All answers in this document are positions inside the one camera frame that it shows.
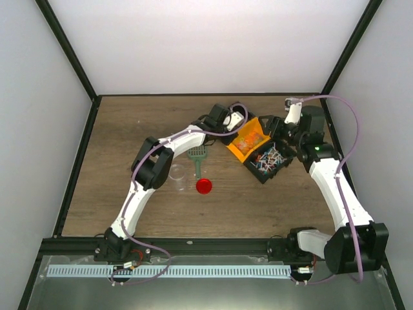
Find orange bin with gummies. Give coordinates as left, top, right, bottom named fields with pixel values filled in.
left=227, top=117, right=270, bottom=163

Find green slotted plastic scoop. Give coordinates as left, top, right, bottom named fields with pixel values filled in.
left=186, top=145, right=207, bottom=181

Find black bin with lollipops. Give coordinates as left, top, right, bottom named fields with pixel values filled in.
left=243, top=140, right=296, bottom=184

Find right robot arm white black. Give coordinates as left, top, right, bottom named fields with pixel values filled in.
left=258, top=104, right=389, bottom=274

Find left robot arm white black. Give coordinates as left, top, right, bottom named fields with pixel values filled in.
left=103, top=104, right=233, bottom=261

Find clear plastic jar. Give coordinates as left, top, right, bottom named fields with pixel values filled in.
left=168, top=164, right=186, bottom=192

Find red round lid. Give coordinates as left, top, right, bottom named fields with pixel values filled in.
left=196, top=178, right=212, bottom=194

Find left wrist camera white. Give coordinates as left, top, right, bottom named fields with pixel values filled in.
left=223, top=112, right=245, bottom=132

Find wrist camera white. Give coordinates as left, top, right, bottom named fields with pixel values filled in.
left=285, top=98, right=303, bottom=125
left=223, top=112, right=245, bottom=132

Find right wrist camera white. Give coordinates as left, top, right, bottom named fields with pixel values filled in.
left=285, top=98, right=303, bottom=125

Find light blue slotted cable duct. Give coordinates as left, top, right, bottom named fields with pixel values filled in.
left=46, top=265, right=291, bottom=279

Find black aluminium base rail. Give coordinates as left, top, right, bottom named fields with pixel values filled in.
left=39, top=237, right=313, bottom=264

